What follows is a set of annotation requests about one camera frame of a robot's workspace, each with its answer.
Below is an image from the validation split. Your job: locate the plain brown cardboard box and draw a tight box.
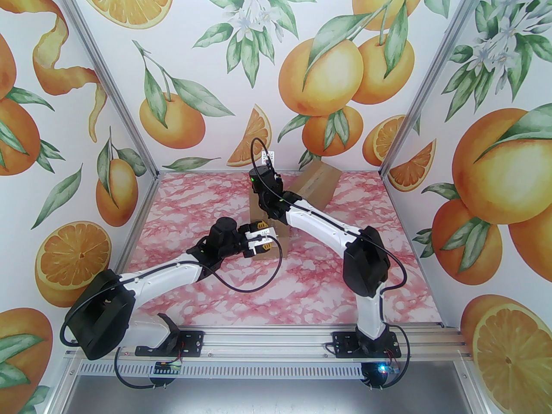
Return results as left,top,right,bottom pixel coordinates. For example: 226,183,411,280
249,187,295,263

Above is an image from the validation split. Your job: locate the cardboard box with clear tape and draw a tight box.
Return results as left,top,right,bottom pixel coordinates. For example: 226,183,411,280
297,158,342,215

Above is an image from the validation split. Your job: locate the pink marble pattern mat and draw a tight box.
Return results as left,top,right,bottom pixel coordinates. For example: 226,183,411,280
110,171,442,326

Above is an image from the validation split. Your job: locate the white slotted metal strip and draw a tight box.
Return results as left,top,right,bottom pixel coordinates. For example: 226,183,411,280
71,360,460,379

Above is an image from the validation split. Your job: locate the grey metal tray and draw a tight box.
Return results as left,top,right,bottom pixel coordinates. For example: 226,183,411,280
54,376,490,414

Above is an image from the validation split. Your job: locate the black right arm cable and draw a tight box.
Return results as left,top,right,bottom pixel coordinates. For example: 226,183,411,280
251,138,409,294

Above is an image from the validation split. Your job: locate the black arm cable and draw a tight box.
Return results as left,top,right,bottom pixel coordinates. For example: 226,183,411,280
206,242,283,293
251,138,409,294

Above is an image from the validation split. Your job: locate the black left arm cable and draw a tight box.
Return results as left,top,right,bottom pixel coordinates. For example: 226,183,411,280
206,242,283,293

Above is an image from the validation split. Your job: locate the aluminium side rail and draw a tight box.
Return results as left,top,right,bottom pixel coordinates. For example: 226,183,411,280
382,172,447,329
113,172,161,279

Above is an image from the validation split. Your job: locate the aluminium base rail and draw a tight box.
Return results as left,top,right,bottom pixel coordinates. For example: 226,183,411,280
65,323,473,363

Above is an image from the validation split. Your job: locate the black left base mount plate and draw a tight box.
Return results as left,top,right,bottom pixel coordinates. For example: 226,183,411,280
135,330,204,358

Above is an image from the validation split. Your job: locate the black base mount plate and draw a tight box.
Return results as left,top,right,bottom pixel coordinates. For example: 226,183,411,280
331,331,402,359
135,330,204,358

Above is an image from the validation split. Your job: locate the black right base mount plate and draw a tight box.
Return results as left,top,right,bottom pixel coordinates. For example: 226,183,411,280
331,331,402,359

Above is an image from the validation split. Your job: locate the black base power cable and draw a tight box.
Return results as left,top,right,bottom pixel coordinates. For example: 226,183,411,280
362,324,411,391
113,335,184,390

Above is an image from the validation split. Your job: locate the aluminium corner post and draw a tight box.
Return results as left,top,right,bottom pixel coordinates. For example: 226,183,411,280
47,0,161,180
379,0,494,178

